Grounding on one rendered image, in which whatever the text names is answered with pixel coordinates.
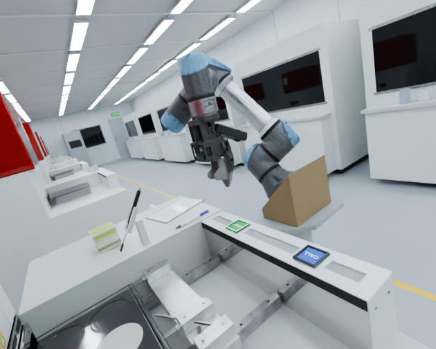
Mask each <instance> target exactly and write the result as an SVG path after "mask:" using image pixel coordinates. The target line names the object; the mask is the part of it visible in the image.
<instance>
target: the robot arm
mask: <svg viewBox="0 0 436 349"><path fill-rule="evenodd" d="M178 66H179V75H180V76H181V79H182V83H183V88H182V90H181V91H180V92H179V94H178V95H177V97H176V98H175V99H174V100H173V102H172V104H171V105H170V106H169V107H168V108H167V110H166V111H164V114H163V116H162V117H161V122H162V124H163V125H164V127H166V128H167V129H168V130H170V131H171V132H173V133H176V134H178V133H179V132H180V131H181V130H182V129H183V128H185V126H186V125H187V124H188V128H189V130H190V135H191V138H192V143H191V144H190V146H191V148H192V153H193V156H194V160H195V161H200V162H210V163H211V166H212V167H211V169H210V171H209V172H208V173H207V176H208V178H209V179H215V180H217V181H218V180H222V181H223V183H224V185H225V186H226V187H229V186H230V183H231V180H232V177H233V170H234V157H233V153H232V150H231V146H230V143H229V142H228V138H229V139H231V140H234V141H235V142H240V141H246V139H247V135H248V134H247V132H243V131H241V130H240V129H234V128H231V127H228V126H225V125H221V124H219V123H217V124H215V122H214V119H216V118H219V113H217V111H218V106H217V101H216V98H215V97H219V96H220V97H222V98H223V99H224V100H225V101H226V102H227V103H228V104H229V105H230V106H231V107H232V108H233V109H234V110H235V111H236V112H237V113H238V114H239V115H240V116H241V117H242V118H244V119H245V120H246V121H247V122H248V123H249V124H250V125H251V126H252V127H253V128H254V129H256V130H257V131H258V132H259V133H260V139H261V140H262V142H261V143H260V144H259V143H256V144H254V145H253V146H251V147H250V148H249V149H248V150H247V152H246V153H245V155H244V159H243V163H244V165H245V166H246V167H247V170H248V171H250V172H251V173H252V175H253V176H254V177H255V178H256V179H257V180H258V181H259V182H260V183H261V184H262V186H263V188H264V191H265V193H266V195H267V197H268V199H270V198H271V196H272V195H273V194H274V192H275V191H276V190H277V189H278V188H279V186H280V185H281V184H282V182H283V181H284V180H285V179H286V177H287V176H288V175H289V174H291V172H289V171H288V170H285V169H284V168H282V167H281V166H280V164H279V162H280V161H281V160H282V159H283V158H284V157H285V156H286V155H287V154H288V153H289V152H290V151H291V150H292V149H293V148H295V146H296V145H297V144H298V143H299V142H300V137H299V136H298V135H297V134H296V132H295V131H294V130H293V128H292V127H291V126H290V124H288V122H287V121H286V120H285V119H284V120H282V121H281V120H280V119H279V118H273V117H271V116H270V115H269V114H268V113H267V112H266V111H265V110H264V109H263V108H261V107H260V106H259V105H258V104H257V103H256V102H255V101H254V100H253V99H252V98H251V97H250V96H249V95H248V94H247V93H246V92H245V91H244V90H242V89H241V88H240V87H239V86H238V85H237V84H236V83H235V82H234V81H233V75H232V74H231V71H232V70H231V69H230V68H229V67H228V66H226V65H225V64H224V63H223V62H221V61H219V60H218V59H217V58H215V57H213V56H209V57H207V59H206V56H205V54H204V53H202V52H195V53H189V54H187V55H184V56H182V57H180V58H179V59H178ZM192 117H193V118H194V119H193V120H191V121H189V120H190V119H191V118H192ZM193 148H194V149H193ZM194 152H195V154H196V157H195V155H194ZM221 156H223V157H224V158H221Z"/></svg>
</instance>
